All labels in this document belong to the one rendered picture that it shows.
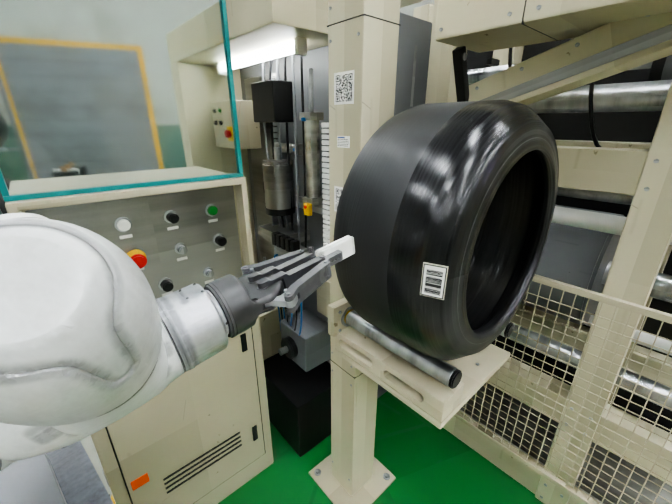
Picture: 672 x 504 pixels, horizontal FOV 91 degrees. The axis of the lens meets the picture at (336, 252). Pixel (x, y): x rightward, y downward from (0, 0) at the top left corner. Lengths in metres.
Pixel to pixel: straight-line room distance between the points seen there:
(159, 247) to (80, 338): 0.89
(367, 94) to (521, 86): 0.43
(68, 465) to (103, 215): 0.62
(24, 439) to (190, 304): 0.16
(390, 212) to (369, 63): 0.44
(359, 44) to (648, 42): 0.61
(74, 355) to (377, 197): 0.51
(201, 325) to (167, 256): 0.72
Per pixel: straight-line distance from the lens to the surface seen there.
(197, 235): 1.11
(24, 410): 0.24
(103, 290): 0.21
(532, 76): 1.11
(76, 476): 1.12
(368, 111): 0.91
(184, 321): 0.39
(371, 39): 0.93
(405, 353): 0.85
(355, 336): 0.96
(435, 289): 0.57
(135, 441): 1.32
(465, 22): 1.06
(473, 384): 0.97
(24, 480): 1.05
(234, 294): 0.41
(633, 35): 1.06
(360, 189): 0.65
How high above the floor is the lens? 1.42
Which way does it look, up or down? 21 degrees down
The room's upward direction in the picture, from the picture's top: straight up
